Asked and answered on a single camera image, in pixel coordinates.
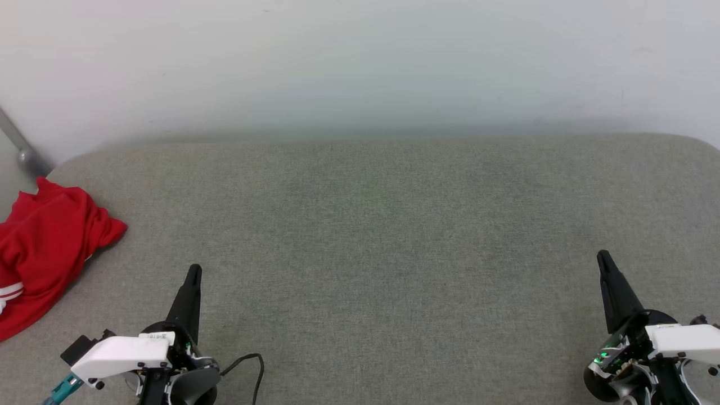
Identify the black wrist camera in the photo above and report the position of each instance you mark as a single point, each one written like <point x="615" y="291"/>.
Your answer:
<point x="76" y="349"/>
<point x="700" y="320"/>

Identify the red and white jersey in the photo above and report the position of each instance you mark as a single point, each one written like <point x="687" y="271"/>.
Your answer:
<point x="45" y="253"/>

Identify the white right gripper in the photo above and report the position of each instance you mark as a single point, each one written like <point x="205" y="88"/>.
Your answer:
<point x="686" y="340"/>

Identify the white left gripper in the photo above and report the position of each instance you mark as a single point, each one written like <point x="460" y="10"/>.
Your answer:
<point x="124" y="354"/>

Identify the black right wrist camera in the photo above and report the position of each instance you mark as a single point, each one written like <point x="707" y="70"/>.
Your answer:
<point x="700" y="320"/>

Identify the grey metal pole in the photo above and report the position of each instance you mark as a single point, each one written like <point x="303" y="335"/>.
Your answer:
<point x="25" y="154"/>

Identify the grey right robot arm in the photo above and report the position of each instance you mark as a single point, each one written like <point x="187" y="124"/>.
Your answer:
<point x="627" y="392"/>

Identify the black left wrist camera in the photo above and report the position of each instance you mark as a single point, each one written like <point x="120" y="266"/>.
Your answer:
<point x="76" y="349"/>

